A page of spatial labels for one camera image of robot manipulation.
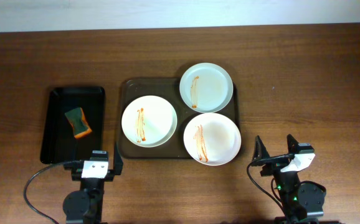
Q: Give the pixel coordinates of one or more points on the brown plastic tray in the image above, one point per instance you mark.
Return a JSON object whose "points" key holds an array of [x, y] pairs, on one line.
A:
{"points": [[167, 88]]}

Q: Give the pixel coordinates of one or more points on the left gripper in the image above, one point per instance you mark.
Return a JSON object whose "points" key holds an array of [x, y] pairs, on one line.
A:
{"points": [[113, 172]]}

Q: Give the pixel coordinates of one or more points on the pale green plate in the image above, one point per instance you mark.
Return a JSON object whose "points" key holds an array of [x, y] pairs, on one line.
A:
{"points": [[206, 88]]}

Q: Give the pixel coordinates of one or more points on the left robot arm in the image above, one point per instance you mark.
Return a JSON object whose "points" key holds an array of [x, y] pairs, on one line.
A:
{"points": [[85, 205]]}

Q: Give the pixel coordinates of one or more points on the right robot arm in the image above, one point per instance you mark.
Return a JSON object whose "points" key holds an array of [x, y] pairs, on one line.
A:
{"points": [[299, 201]]}

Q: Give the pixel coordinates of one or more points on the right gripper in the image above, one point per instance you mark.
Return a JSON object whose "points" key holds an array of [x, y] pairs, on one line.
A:
{"points": [[273, 167]]}

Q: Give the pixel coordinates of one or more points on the black small tray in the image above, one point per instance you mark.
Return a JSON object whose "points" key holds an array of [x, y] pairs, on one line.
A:
{"points": [[59, 144]]}

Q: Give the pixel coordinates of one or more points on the green orange sponge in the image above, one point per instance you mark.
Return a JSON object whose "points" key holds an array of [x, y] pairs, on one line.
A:
{"points": [[78, 122]]}

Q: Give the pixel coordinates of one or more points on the white plate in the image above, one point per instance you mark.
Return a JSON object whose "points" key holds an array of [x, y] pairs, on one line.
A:
{"points": [[149, 121], [212, 139]]}

